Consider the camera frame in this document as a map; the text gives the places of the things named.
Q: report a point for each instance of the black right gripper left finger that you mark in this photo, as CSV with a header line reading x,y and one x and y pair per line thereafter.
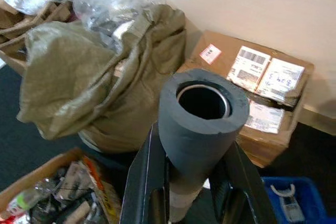
x,y
144,182

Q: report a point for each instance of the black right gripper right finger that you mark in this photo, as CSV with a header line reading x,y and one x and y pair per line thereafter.
x,y
241,195

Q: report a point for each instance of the grey grip broom white head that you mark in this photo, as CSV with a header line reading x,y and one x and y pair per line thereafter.
x,y
194,142

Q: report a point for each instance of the large dark floor carpet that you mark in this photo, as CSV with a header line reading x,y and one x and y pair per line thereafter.
x,y
21,142

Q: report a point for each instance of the small grey gadget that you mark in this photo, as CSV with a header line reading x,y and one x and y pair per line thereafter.
x,y
291,211

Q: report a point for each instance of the blue plastic tray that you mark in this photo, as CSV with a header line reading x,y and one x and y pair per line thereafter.
x,y
315,197

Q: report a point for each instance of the open cardboard box red print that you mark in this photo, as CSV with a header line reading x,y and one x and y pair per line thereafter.
x,y
31,171

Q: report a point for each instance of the clear bottle green label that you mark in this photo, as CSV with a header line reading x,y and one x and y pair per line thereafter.
x,y
25,200

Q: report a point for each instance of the olive woven sack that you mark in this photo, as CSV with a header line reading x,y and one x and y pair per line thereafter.
x,y
78,77

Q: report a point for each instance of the brown box with shipping labels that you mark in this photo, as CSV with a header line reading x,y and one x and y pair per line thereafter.
x,y
223,43

